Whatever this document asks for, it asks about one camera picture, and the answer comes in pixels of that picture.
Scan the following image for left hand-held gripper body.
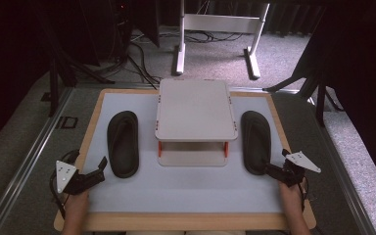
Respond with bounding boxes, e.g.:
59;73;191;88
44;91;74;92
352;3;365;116
55;160;94;197

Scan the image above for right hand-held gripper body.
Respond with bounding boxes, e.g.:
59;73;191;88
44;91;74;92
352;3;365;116
281;150;322;188

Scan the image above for black slipper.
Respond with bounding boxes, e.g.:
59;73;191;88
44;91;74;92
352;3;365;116
240;110;272;176
106;110;141;179

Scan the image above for person's right hand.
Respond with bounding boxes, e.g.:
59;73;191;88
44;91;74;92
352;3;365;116
278;180;304;211

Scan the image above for person's left hand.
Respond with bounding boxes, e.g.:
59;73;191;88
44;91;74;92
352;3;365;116
65;190;90;213

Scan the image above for black tripod stand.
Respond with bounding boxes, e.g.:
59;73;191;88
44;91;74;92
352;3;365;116
35;0;116;118
261;6;345;127

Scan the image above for white two-tier shoe rack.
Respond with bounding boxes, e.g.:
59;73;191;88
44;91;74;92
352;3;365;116
154;77;240;168

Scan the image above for dark computer tower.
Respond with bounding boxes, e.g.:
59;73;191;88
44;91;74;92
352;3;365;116
77;0;161;68

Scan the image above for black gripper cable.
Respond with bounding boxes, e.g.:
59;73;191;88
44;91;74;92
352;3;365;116
48;149;80;220
297;175;309;213

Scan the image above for aluminium rail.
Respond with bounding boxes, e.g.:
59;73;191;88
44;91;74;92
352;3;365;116
0;87;74;235
306;97;376;235

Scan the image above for black rail bracket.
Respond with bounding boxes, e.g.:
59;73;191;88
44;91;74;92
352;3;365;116
56;116;79;129

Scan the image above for black floor cables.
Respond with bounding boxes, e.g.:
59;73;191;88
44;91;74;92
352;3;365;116
111;28;246;91

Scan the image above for white desk frame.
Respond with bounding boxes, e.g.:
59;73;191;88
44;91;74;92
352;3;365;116
174;0;271;80

